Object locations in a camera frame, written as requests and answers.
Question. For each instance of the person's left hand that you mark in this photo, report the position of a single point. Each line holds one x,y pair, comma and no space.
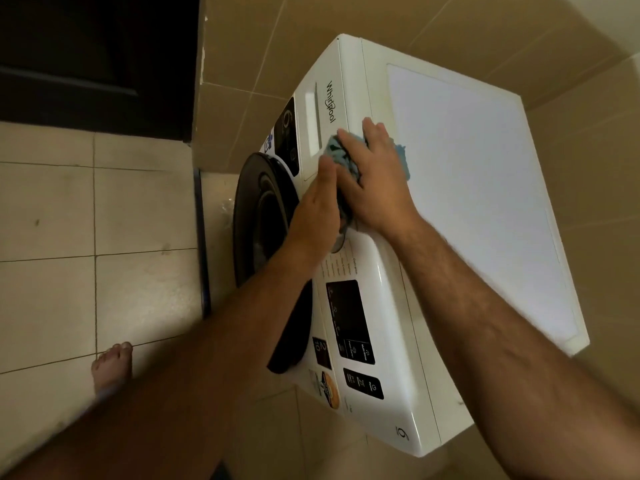
312,219

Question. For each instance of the person's right hand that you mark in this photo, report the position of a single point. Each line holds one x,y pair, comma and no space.
380,189

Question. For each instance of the person's left thumb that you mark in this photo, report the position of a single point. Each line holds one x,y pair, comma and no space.
327,177

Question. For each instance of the person's right middle finger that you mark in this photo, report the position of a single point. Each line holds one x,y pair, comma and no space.
377,137

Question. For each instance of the person's right thumb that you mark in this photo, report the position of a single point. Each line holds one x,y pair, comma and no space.
345,189

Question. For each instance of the blue cleaning cloth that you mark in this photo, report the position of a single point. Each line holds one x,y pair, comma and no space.
401,159

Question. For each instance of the person's right forearm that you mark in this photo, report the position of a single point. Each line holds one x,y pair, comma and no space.
500,334

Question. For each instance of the person's left forearm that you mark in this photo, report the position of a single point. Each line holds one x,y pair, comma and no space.
200,364

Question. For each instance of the grey washer control knob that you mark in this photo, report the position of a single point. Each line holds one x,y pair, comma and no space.
341,243

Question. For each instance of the white detergent drawer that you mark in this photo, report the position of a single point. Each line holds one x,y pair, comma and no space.
312,124

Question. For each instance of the tall black sticker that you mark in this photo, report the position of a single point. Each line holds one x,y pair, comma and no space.
287,134

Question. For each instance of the small blue sticker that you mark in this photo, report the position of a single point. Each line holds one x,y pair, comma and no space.
269,143

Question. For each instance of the dark round washer door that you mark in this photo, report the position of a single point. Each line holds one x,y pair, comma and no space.
260,219

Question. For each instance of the white washing machine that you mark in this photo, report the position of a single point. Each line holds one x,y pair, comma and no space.
475,169

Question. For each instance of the black washer display panel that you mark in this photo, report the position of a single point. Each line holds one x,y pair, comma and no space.
350,319

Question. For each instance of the small square black sticker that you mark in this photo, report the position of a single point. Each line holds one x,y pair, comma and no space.
322,353

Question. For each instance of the wide black sticker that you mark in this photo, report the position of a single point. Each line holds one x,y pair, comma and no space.
363,383

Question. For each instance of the round orange sticker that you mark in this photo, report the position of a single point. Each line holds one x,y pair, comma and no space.
330,390

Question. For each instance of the dark wooden door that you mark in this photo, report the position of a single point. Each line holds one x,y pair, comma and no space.
90,59

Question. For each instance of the person's left foot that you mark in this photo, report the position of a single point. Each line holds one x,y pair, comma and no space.
112,367

